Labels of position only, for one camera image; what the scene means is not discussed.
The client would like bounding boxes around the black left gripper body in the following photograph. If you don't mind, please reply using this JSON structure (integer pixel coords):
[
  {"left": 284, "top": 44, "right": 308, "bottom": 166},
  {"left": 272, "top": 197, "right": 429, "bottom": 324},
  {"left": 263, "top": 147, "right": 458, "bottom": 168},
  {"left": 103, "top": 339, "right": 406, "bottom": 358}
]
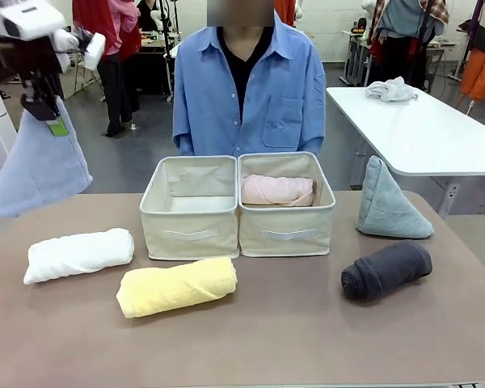
[{"left": 14, "top": 35, "right": 65, "bottom": 123}]

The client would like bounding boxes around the light blue towel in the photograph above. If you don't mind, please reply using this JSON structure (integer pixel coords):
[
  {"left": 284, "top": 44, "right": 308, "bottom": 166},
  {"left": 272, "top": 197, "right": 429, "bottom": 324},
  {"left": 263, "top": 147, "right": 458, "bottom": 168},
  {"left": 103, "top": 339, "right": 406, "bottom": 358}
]
[{"left": 0, "top": 96, "right": 94, "bottom": 219}]

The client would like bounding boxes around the white towel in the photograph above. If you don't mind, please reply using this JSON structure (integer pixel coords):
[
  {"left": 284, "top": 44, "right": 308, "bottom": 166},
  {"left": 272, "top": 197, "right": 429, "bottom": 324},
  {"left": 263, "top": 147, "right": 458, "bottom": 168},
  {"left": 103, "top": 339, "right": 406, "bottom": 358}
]
[{"left": 23, "top": 227, "right": 135, "bottom": 285}]

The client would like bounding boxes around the yellow towel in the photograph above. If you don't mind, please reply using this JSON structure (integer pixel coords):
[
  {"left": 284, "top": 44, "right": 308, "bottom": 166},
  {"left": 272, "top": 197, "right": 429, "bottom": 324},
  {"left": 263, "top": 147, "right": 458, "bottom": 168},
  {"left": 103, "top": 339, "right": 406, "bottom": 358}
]
[{"left": 116, "top": 256, "right": 238, "bottom": 319}]

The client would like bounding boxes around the grey-green cone towel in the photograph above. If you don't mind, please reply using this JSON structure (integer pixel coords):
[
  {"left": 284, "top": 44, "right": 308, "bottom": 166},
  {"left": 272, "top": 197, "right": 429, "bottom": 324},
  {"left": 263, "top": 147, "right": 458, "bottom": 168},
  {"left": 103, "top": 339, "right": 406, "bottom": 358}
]
[{"left": 355, "top": 155, "right": 435, "bottom": 240}]

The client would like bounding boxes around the dark grey towel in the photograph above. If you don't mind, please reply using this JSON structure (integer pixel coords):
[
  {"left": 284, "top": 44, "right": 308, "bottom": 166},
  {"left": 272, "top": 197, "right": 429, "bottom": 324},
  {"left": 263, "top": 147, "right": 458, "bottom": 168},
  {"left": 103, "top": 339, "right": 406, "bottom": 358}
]
[{"left": 340, "top": 240, "right": 433, "bottom": 302}]

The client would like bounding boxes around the dark brown desk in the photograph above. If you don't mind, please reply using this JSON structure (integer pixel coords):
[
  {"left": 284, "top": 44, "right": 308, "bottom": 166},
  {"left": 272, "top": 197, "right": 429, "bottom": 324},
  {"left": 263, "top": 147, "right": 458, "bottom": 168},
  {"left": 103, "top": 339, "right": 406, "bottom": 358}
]
[{"left": 0, "top": 44, "right": 25, "bottom": 102}]

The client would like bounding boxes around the person in red and pink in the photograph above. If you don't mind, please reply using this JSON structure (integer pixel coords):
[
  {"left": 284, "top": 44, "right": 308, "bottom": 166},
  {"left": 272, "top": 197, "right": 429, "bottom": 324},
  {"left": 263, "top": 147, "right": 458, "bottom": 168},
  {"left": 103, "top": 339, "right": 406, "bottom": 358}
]
[{"left": 72, "top": 0, "right": 142, "bottom": 138}]

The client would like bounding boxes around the black stand pole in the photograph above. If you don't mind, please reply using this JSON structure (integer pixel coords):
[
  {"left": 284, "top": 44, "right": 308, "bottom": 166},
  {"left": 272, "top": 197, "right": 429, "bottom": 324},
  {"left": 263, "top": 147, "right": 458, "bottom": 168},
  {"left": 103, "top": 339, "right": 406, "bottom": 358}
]
[{"left": 161, "top": 0, "right": 177, "bottom": 104}]

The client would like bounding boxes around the person in blue shirt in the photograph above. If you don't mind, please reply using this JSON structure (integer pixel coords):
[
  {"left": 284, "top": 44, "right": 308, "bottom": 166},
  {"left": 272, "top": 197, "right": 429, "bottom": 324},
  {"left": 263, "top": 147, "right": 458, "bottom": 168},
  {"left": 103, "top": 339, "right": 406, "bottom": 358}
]
[{"left": 172, "top": 0, "right": 327, "bottom": 158}]

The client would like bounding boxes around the beige fabric storage box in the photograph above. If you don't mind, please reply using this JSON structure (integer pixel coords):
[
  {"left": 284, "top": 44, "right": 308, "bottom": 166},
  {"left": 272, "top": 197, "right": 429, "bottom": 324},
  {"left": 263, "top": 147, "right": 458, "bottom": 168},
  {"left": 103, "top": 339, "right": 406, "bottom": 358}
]
[
  {"left": 139, "top": 155, "right": 240, "bottom": 261},
  {"left": 237, "top": 151, "right": 336, "bottom": 258}
]

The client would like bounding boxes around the pink rolled towel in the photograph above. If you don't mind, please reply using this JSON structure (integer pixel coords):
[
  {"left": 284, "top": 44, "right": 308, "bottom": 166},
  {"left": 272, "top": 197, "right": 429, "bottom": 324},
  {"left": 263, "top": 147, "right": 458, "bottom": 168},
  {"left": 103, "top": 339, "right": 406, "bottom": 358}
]
[{"left": 241, "top": 173, "right": 317, "bottom": 208}]

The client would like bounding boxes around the orange-red hanging garment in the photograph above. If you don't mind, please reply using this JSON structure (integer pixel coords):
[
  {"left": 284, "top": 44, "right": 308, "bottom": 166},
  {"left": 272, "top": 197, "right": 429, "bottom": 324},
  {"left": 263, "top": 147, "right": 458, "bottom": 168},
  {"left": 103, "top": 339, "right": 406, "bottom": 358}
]
[{"left": 273, "top": 0, "right": 298, "bottom": 28}]

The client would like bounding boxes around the white crumpled cloth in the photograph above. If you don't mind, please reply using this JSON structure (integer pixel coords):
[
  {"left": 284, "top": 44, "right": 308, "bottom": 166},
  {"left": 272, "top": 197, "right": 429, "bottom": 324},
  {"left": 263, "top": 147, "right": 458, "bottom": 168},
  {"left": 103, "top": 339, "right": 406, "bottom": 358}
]
[{"left": 365, "top": 76, "right": 420, "bottom": 103}]

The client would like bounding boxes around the mannequin with blue shirt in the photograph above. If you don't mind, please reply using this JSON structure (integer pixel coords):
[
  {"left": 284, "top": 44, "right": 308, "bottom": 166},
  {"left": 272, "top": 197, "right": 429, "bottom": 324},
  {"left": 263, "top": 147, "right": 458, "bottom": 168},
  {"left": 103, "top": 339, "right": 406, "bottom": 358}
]
[{"left": 377, "top": 0, "right": 448, "bottom": 92}]

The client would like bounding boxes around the white rectangular table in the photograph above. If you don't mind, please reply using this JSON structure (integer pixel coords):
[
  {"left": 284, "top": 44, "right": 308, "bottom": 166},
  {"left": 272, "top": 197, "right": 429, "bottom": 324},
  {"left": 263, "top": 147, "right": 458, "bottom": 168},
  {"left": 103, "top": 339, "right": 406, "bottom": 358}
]
[{"left": 325, "top": 86, "right": 485, "bottom": 219}]

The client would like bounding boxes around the mannequin with orange trousers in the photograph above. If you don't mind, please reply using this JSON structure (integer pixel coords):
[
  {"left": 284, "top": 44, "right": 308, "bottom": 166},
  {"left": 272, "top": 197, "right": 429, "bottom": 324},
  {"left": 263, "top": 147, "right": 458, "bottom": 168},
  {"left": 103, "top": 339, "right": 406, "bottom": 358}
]
[{"left": 454, "top": 0, "right": 485, "bottom": 110}]

